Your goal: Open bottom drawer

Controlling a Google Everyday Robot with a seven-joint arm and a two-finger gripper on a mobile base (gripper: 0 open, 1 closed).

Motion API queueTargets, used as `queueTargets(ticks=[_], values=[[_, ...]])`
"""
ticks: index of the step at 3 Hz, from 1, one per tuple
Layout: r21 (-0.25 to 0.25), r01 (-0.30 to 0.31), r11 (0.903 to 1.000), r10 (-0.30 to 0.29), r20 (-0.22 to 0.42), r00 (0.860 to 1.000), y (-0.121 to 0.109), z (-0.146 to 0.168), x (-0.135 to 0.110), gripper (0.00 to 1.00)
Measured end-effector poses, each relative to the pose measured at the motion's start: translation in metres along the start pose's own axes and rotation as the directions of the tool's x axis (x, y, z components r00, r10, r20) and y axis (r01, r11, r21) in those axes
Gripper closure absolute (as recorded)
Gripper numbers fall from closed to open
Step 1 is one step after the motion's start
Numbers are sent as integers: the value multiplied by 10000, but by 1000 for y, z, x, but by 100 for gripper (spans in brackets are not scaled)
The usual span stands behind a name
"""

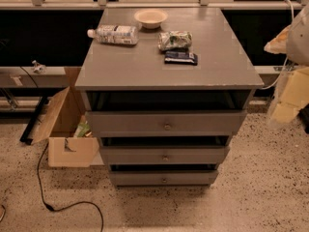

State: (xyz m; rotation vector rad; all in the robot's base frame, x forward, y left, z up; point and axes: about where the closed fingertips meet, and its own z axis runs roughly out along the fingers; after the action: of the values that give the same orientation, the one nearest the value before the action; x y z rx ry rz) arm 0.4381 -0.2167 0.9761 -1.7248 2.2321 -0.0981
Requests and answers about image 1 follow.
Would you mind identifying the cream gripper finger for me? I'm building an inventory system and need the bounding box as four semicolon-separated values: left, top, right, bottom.
264;26;291;54
267;67;309;126

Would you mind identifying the grey bottom drawer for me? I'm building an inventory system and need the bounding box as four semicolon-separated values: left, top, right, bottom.
109;170;218;187

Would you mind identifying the grey drawer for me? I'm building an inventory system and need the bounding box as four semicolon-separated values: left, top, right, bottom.
85;110;246;137
109;170;218;187
100;146;230;165

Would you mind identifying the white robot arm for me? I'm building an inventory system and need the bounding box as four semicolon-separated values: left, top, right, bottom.
264;4;309;127

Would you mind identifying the grey drawer cabinet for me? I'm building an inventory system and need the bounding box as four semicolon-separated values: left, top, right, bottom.
75;7;263;173

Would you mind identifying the grey middle drawer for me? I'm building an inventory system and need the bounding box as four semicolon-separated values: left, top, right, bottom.
100;146;230;165

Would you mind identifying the grey top drawer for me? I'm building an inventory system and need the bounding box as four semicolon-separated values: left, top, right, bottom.
85;110;246;137

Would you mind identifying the open cardboard box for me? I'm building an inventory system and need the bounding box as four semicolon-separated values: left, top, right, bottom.
32;68;99;167

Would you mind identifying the dark blue snack packet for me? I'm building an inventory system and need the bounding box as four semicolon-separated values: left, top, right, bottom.
164;51;198;66

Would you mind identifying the green white snack bag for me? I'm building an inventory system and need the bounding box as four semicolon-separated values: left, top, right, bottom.
158;31;192;51

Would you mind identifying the white ceramic bowl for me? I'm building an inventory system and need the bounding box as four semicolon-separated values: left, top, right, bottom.
134;9;168;29

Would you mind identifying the clear plastic water bottle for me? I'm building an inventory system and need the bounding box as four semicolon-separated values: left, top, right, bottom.
87;25;139;45

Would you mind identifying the green packet in box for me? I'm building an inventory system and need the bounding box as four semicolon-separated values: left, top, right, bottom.
73;122;91;137

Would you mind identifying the small clear clamp object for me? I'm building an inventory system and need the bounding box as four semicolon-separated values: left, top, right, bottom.
32;60;46;73

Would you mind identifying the black bar leaning on floor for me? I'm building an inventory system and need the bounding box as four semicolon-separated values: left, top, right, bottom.
19;96;48;145

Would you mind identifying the white cable on right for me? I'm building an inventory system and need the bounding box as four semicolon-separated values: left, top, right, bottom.
259;0;295;91

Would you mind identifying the black power cable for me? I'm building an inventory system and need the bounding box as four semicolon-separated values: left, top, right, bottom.
36;142;105;232

